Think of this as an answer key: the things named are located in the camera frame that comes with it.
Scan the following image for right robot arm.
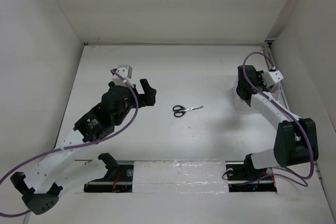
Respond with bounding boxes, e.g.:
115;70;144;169
236;65;319;179

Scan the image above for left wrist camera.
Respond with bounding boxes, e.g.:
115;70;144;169
112;65;133;87

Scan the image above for white divided container right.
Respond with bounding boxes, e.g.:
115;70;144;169
268;82;280;96

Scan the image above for white divided container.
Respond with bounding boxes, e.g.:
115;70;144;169
268;82;280;96
232;79;253;113

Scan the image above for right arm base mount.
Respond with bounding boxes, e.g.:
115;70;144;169
222;154;277;193

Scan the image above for black handled scissors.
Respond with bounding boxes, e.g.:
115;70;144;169
172;105;203;118

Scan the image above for aluminium rail right side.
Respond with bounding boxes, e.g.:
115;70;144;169
261;41;289;110

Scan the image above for white divided container left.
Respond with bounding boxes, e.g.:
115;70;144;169
232;79;253;113

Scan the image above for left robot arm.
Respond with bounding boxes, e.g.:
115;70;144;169
11;79;156;215

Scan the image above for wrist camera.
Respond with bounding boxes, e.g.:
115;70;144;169
259;70;284;88
112;65;133;87

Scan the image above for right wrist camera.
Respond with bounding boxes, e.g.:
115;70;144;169
259;70;284;88

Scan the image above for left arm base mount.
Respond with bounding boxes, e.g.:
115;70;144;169
83;153;134;193

